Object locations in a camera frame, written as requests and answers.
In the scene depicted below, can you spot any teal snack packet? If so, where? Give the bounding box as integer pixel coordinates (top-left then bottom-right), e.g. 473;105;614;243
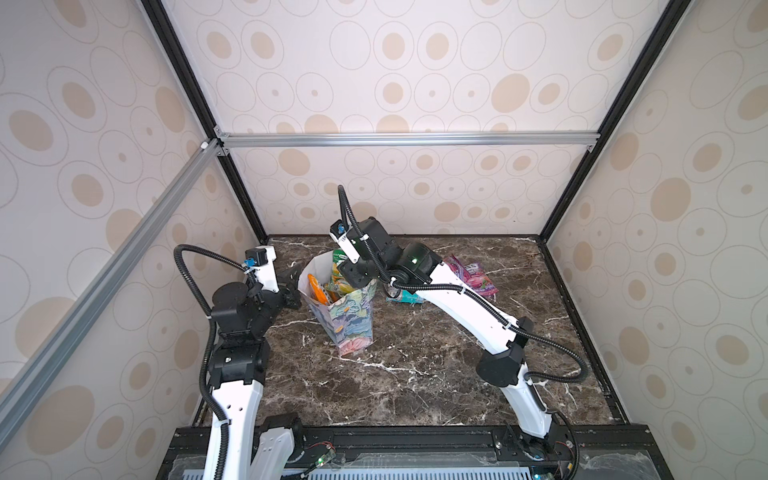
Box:
385;285;424;304

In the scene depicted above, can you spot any yellow green snack packet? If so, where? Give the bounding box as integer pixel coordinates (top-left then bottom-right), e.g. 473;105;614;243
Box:
326;249;356;297

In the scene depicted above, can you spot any orange snack packet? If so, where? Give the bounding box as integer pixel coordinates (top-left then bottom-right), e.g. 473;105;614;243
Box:
307;274;331;305

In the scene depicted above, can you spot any white floral paper bag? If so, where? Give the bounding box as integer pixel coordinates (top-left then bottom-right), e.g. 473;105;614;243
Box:
298;251;377;356

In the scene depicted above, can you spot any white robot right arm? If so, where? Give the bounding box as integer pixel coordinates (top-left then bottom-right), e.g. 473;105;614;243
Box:
330;217;552;439

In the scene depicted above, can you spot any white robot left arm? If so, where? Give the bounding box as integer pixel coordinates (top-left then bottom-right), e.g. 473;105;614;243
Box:
202;280;300;479

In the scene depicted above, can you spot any purple Fox's candy packet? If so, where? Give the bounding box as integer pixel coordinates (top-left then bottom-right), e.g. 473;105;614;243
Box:
444;255;472;284

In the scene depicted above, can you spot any pink candy packet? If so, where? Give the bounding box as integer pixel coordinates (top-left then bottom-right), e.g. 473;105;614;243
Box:
464;262;499;298

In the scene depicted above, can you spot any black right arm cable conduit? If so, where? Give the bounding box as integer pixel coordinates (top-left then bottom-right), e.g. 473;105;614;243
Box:
335;184;590;385

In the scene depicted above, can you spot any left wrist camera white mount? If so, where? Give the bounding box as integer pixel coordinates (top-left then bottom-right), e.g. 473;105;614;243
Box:
242;246;279;293

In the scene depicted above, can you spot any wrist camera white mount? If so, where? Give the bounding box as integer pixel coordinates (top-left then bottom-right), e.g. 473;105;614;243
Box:
242;246;279;293
330;219;361;264

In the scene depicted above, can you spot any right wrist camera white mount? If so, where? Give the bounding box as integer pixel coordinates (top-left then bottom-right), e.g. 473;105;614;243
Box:
330;219;361;264

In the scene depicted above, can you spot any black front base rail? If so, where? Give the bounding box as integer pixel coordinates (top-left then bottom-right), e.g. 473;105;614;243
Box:
157;424;674;480

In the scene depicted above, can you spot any silver rear aluminium rail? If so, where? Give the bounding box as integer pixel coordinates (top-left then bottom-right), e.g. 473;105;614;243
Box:
220;130;600;149

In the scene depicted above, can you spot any silver aluminium rail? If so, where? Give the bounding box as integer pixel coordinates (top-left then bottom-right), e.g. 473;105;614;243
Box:
220;130;600;149
1;139;219;449

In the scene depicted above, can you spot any silver left aluminium rail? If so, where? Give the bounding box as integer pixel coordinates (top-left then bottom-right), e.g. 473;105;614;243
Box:
1;139;219;449

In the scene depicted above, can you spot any black left corner post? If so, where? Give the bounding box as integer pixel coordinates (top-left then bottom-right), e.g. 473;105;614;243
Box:
140;0;269;245

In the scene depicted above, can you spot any black corner post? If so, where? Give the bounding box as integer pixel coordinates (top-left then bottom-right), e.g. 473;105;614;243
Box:
538;0;693;245
140;0;269;245

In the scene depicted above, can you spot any black right corner post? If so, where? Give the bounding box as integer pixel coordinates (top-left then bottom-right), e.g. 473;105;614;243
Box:
538;0;693;245

